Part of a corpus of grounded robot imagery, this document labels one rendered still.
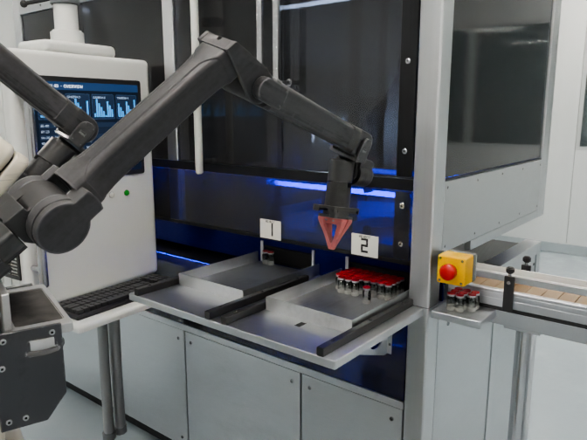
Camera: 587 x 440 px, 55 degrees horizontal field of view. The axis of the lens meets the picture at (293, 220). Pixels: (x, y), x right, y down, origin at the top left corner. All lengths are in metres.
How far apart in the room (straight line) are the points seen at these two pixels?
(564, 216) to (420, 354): 4.67
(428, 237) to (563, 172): 4.67
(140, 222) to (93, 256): 0.21
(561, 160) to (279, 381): 4.63
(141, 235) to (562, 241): 4.80
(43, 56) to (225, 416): 1.33
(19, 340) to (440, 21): 1.09
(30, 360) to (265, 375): 1.06
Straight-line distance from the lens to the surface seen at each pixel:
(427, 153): 1.42
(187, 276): 1.65
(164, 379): 2.35
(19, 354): 0.99
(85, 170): 0.83
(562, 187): 6.08
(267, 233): 1.75
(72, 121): 1.26
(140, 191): 2.01
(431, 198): 1.43
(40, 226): 0.81
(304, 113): 1.08
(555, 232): 6.16
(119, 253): 1.98
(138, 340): 2.42
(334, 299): 1.52
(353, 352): 1.23
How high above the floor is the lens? 1.38
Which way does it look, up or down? 11 degrees down
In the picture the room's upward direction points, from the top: straight up
